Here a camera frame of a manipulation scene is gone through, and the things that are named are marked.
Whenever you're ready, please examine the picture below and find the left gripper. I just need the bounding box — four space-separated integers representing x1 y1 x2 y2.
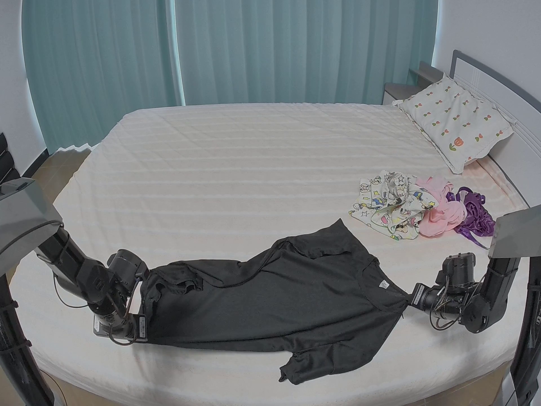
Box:
111 311 148 342

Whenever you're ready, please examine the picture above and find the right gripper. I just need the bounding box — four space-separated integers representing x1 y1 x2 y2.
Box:
411 283 438 313

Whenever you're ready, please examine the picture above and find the black T-shirt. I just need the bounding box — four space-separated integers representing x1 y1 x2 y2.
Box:
141 219 410 386

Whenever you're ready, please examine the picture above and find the bed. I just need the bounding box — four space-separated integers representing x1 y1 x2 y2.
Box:
6 49 541 401

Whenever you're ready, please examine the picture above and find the pink garment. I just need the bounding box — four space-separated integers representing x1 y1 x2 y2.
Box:
416 175 467 238

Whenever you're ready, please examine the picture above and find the purple garment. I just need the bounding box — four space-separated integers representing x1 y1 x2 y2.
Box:
450 186 496 248

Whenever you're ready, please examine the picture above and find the white printed garment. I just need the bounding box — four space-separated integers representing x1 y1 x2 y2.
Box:
349 169 440 242

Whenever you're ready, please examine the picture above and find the white printed pillow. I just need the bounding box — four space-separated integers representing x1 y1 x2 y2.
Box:
393 74 517 175

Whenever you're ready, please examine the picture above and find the black chest of drawers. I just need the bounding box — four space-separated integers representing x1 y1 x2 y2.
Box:
0 133 22 185

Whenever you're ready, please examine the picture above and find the grey bedside table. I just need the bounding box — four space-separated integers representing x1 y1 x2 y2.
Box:
384 61 444 105

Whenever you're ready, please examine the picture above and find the blue-green curtain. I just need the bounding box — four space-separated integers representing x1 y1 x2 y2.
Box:
21 0 185 153
173 0 441 106

